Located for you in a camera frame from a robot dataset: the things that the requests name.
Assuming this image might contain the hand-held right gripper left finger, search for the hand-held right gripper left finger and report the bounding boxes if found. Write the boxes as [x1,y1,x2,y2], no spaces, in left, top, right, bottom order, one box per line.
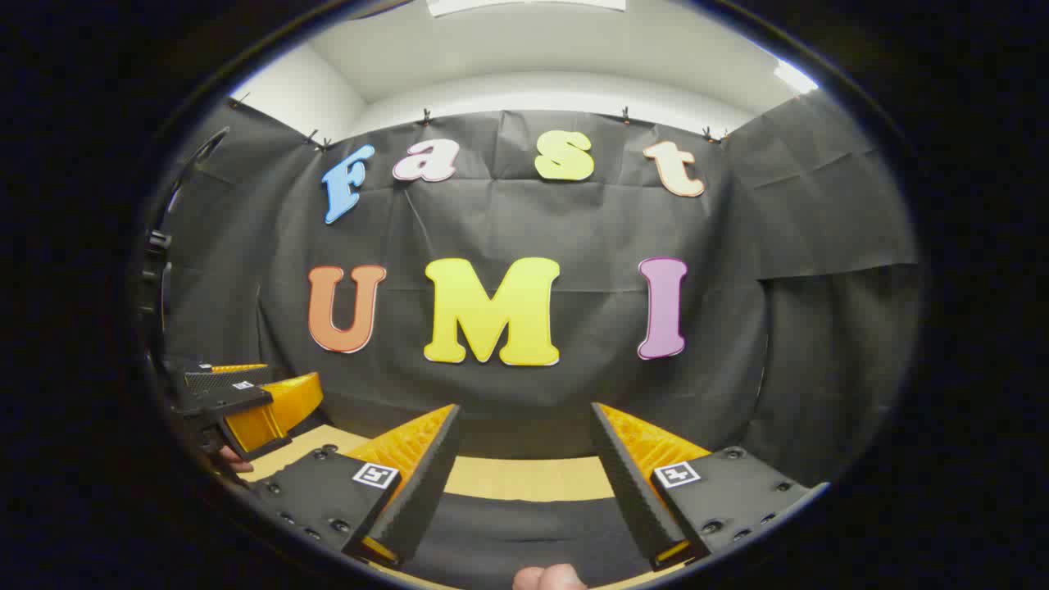
[248,403,462,569]

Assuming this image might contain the white ceiling light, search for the white ceiling light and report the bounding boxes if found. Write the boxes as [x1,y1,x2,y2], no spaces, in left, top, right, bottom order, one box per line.
[426,0,628,17]
[774,59,820,95]

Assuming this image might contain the black backdrop cloth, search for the black backdrop cloth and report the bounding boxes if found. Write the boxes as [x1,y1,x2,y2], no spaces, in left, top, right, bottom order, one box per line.
[143,88,925,492]

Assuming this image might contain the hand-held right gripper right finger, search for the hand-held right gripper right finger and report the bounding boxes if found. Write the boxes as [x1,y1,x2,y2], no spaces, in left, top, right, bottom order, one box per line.
[589,401,830,572]

